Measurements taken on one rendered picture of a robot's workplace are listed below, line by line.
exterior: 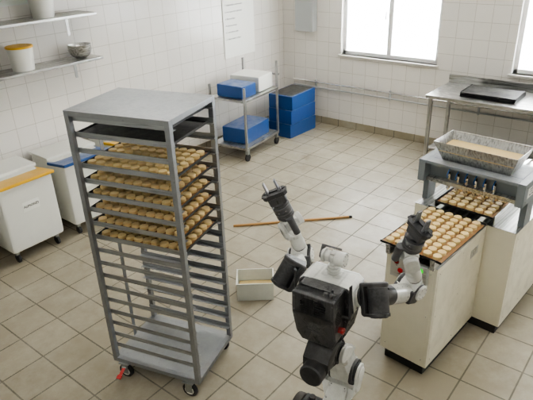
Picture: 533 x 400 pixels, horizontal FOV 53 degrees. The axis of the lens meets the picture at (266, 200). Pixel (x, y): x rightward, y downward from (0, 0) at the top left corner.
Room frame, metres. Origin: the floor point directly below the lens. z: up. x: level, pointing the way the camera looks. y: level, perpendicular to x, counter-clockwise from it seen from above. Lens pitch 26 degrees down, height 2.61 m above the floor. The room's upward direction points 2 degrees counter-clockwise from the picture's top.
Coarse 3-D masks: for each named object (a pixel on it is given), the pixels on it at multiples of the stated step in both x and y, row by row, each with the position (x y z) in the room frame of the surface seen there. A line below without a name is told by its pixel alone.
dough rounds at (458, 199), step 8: (456, 192) 3.43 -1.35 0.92; (440, 200) 3.33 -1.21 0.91; (448, 200) 3.34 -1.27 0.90; (456, 200) 3.30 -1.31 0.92; (464, 200) 3.29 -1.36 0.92; (472, 200) 3.33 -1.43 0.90; (480, 200) 3.28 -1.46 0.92; (488, 200) 3.28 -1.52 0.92; (496, 200) 3.30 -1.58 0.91; (464, 208) 3.21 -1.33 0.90; (472, 208) 3.18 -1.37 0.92; (480, 208) 3.17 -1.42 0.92; (488, 208) 3.20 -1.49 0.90; (496, 208) 3.17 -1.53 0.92
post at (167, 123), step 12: (168, 120) 2.50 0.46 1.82; (168, 132) 2.48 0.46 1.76; (168, 144) 2.49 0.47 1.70; (168, 156) 2.49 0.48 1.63; (180, 204) 2.50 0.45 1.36; (180, 216) 2.49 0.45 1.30; (180, 228) 2.48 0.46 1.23; (180, 240) 2.49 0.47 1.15; (180, 252) 2.49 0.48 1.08; (192, 312) 2.50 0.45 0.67; (192, 324) 2.48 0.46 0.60; (192, 336) 2.49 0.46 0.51; (192, 348) 2.49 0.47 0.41
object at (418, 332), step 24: (480, 240) 3.02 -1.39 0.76; (456, 264) 2.78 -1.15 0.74; (432, 288) 2.60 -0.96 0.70; (456, 288) 2.82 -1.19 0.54; (408, 312) 2.69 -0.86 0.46; (432, 312) 2.59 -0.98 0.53; (456, 312) 2.86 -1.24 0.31; (384, 336) 2.80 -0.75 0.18; (408, 336) 2.68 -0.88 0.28; (432, 336) 2.62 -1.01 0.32; (408, 360) 2.70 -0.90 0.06; (432, 360) 2.73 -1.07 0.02
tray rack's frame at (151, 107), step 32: (96, 96) 2.98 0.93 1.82; (128, 96) 2.96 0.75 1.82; (160, 96) 2.94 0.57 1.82; (192, 96) 2.91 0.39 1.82; (96, 256) 2.72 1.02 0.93; (128, 288) 2.96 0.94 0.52; (160, 320) 3.09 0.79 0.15; (128, 352) 2.77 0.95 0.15; (160, 352) 2.75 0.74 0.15; (192, 384) 2.49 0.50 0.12
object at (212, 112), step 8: (216, 120) 2.92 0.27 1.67; (216, 128) 2.92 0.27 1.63; (216, 136) 2.91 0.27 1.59; (216, 144) 2.90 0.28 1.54; (216, 160) 2.90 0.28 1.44; (216, 176) 2.90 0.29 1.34; (216, 184) 2.90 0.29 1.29; (216, 200) 2.91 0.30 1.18; (224, 240) 2.92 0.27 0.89; (224, 248) 2.91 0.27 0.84; (224, 256) 2.90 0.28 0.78; (224, 264) 2.90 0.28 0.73; (224, 272) 2.90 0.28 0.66; (224, 288) 2.90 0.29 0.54
